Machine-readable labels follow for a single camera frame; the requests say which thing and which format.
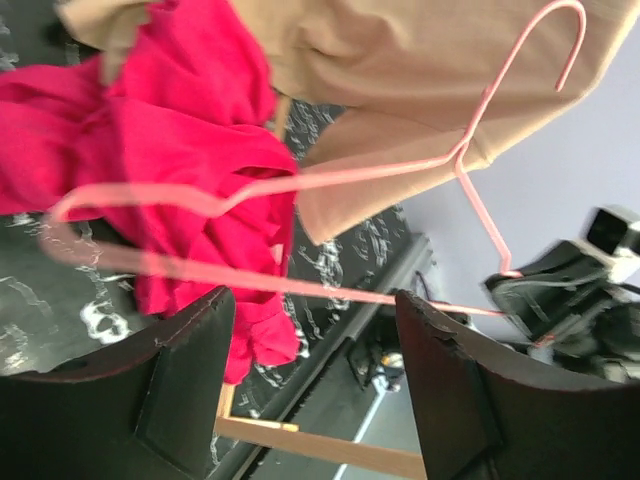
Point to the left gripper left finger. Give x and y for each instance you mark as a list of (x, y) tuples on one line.
[(142, 408)]

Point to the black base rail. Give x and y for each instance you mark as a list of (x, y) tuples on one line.
[(321, 392)]

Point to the black marble mat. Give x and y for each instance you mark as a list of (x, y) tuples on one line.
[(52, 312)]

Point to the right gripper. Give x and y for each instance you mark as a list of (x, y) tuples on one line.
[(575, 303)]

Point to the beige top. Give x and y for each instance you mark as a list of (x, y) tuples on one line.
[(411, 73)]

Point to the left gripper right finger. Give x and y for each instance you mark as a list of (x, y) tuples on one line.
[(484, 411)]

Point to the red t shirt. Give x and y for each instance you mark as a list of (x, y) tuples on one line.
[(188, 107)]

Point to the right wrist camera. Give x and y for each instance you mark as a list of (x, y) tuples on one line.
[(613, 231)]

